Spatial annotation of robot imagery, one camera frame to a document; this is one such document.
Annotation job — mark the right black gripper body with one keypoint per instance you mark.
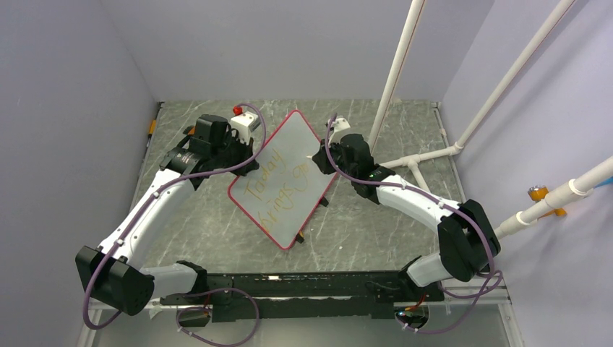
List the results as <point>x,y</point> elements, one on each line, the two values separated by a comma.
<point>327,166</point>

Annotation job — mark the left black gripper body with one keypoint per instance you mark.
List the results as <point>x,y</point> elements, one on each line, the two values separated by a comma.
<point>233,152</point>

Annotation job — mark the red-framed whiteboard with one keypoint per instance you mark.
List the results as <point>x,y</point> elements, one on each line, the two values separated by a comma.
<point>282,194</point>

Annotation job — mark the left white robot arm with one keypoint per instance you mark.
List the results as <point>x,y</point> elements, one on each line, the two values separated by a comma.
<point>114,271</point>

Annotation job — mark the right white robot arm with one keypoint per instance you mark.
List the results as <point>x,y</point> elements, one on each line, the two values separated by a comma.
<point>467,243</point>

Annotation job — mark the orange black small object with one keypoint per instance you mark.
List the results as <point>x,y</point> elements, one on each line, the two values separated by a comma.
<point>189,131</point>

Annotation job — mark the orange tool at edge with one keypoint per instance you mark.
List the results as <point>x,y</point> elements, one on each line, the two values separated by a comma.
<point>151,128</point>

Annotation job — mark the white PVC pipe right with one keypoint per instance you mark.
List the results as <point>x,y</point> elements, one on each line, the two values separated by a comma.
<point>572,191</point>

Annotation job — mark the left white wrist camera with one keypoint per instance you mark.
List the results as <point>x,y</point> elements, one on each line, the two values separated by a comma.
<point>245,123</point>

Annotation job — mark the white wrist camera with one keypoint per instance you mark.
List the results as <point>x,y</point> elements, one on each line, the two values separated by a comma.
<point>338,129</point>
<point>245,123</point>

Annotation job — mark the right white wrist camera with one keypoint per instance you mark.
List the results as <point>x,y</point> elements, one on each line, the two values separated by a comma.
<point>338,129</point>

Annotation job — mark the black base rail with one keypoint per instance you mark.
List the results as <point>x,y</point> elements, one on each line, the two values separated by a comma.
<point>241,296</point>

